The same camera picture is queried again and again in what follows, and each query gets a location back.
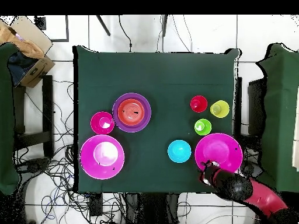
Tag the orange bowl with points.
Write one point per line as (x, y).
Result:
(130, 116)

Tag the black tripod leg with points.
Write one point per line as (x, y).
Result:
(165, 25)
(103, 25)

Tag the green cup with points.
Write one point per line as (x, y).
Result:
(205, 129)

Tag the green side table cloth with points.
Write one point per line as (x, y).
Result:
(280, 116)
(7, 116)

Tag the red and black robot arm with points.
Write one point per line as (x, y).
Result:
(236, 186)

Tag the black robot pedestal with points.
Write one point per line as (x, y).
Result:
(151, 210)

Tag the yellow cup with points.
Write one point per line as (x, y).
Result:
(223, 109)

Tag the crimson bowl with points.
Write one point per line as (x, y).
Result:
(98, 127)

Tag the red cup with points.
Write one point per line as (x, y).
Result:
(198, 103)

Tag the small blue bowl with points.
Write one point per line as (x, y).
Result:
(179, 151)

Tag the cardboard box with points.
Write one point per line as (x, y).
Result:
(35, 70)

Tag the black rounded floor base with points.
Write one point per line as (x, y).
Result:
(35, 164)

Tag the black square frame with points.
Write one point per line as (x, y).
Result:
(67, 28)

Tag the black floor box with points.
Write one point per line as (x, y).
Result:
(95, 205)

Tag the dark green tablecloth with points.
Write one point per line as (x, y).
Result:
(151, 74)

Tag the black stool frame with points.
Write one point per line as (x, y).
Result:
(48, 105)

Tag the purple bowl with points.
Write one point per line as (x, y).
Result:
(147, 116)

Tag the large pink bowl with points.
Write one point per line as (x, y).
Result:
(88, 161)
(224, 144)

